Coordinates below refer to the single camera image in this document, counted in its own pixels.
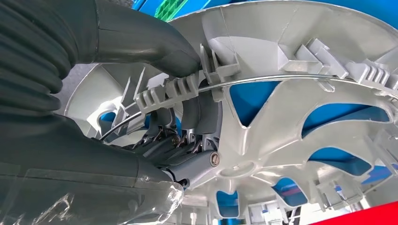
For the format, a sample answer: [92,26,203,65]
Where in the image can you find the green plastic crate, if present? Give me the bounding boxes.
[154,0,188,22]

